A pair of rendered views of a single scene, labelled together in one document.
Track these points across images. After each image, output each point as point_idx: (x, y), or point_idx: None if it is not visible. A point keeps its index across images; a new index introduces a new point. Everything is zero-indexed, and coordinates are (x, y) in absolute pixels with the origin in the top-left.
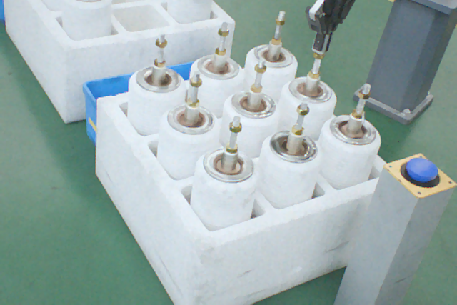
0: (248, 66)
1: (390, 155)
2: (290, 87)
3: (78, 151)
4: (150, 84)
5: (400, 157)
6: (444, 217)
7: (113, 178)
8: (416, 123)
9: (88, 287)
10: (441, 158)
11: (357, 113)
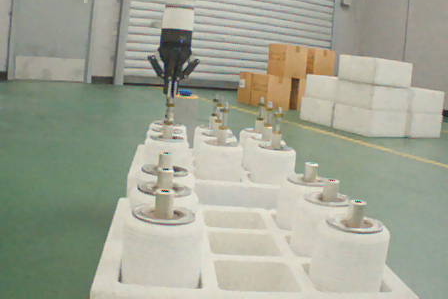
0: (188, 148)
1: (44, 220)
2: (180, 131)
3: None
4: (283, 146)
5: (39, 218)
6: (69, 201)
7: None
8: None
9: None
10: (12, 210)
11: (171, 109)
